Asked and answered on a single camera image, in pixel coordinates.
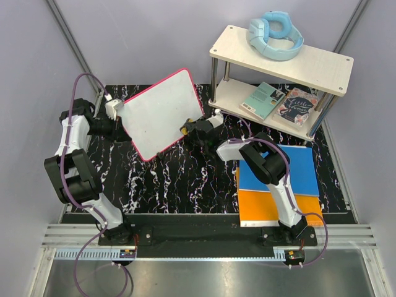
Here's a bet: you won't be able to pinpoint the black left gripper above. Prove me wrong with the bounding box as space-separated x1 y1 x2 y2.
88 114 131 144

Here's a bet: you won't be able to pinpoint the yellow whiteboard eraser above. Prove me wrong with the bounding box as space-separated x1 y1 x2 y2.
179 118 194 136

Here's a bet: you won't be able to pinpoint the pink framed whiteboard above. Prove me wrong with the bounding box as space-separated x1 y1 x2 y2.
118 68 204 161

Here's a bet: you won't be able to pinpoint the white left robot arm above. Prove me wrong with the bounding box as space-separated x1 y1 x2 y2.
44 98 134 245

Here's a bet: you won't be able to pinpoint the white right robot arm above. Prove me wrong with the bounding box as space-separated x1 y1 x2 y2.
179 118 308 246

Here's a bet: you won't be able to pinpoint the black marble pattern mat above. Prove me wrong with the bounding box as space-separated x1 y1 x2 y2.
61 84 355 215

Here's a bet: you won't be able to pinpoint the teal paperback book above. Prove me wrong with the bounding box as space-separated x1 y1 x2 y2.
239 82 285 121

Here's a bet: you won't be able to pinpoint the orange notebook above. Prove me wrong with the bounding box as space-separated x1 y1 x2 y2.
236 169 322 227

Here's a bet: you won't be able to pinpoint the Little Women book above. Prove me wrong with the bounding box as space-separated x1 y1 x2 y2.
272 87 319 131

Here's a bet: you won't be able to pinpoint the blue notebook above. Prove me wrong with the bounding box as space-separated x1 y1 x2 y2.
238 145 319 197

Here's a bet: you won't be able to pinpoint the light blue headphones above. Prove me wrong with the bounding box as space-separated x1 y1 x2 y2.
247 11 304 61

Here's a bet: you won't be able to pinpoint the white two-tier shelf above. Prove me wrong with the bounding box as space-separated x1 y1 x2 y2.
209 25 354 141

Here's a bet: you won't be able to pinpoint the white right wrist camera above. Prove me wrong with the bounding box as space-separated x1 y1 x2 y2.
207 109 224 129

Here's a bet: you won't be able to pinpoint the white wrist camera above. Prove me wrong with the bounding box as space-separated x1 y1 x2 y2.
207 109 224 129
105 94 124 121

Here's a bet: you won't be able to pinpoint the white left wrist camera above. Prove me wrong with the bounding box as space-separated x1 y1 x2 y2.
105 94 124 121

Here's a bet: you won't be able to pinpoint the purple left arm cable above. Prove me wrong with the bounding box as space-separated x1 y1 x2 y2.
60 73 134 297

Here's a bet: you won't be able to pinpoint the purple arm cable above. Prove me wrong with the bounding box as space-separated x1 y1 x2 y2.
60 73 134 297
216 108 330 270

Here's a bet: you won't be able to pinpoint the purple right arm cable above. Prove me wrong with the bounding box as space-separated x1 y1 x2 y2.
216 108 330 270

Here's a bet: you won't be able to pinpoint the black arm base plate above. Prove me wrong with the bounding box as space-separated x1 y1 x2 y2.
97 213 317 259

